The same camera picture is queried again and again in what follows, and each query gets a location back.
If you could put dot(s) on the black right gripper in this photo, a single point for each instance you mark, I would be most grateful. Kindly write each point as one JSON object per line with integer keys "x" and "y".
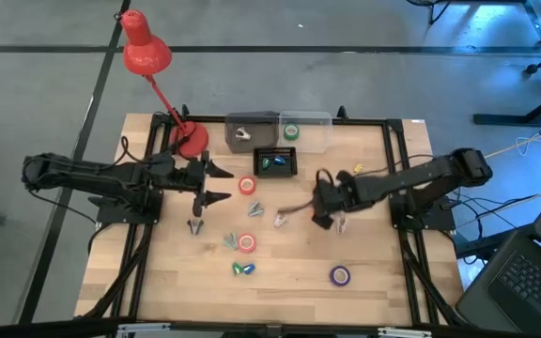
{"x": 331, "y": 199}

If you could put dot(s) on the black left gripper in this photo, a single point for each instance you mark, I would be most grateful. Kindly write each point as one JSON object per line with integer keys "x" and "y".
{"x": 190, "y": 176}

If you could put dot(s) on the red tape roll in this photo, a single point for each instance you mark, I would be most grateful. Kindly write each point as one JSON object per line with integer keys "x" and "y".
{"x": 240, "y": 243}
{"x": 240, "y": 186}

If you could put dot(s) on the white clip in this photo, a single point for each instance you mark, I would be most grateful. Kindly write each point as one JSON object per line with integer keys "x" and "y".
{"x": 342, "y": 226}

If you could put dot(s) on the black staple remover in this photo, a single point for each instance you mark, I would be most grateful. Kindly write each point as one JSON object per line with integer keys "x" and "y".
{"x": 192, "y": 225}

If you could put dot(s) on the grey-blue staple remover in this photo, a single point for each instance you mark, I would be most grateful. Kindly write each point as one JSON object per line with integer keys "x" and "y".
{"x": 255, "y": 210}

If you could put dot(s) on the green mini stapler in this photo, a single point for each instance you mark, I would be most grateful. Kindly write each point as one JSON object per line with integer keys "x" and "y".
{"x": 236, "y": 269}
{"x": 266, "y": 163}

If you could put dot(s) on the silver binder clip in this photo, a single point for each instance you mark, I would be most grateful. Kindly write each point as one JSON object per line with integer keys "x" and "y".
{"x": 242, "y": 135}

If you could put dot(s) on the teal staple remover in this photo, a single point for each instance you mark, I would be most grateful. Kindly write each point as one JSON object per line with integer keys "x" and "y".
{"x": 231, "y": 241}

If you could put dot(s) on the purple tape roll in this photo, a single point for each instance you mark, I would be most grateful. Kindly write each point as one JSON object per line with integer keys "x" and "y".
{"x": 332, "y": 276}

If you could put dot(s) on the green tape roll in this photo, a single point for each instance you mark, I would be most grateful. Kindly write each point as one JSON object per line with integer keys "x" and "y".
{"x": 285, "y": 131}

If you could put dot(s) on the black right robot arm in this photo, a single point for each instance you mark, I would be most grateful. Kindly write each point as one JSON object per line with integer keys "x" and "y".
{"x": 416, "y": 176}

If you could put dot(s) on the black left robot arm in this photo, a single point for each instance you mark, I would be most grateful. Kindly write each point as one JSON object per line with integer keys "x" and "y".
{"x": 87, "y": 171}

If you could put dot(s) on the yellow mini stapler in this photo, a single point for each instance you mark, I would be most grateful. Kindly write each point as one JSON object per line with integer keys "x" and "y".
{"x": 358, "y": 167}

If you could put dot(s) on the black mesh basket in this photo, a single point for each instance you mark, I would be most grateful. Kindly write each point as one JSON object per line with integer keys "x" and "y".
{"x": 275, "y": 173}

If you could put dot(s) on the smoky grey plastic bin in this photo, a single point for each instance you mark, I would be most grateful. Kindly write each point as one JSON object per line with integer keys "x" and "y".
{"x": 261, "y": 141}

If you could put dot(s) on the clear plastic bin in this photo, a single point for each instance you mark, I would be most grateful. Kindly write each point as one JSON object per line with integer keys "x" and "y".
{"x": 315, "y": 136}

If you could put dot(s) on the red desk lamp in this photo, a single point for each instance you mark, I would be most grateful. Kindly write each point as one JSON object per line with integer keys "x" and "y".
{"x": 146, "y": 51}

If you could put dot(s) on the black desk foot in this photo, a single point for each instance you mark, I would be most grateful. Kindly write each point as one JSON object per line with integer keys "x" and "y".
{"x": 510, "y": 119}

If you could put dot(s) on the black rig crossbar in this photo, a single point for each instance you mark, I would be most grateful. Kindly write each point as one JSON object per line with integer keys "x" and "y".
{"x": 40, "y": 328}

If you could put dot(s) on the black laptop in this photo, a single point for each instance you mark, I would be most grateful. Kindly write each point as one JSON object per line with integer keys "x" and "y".
{"x": 524, "y": 281}

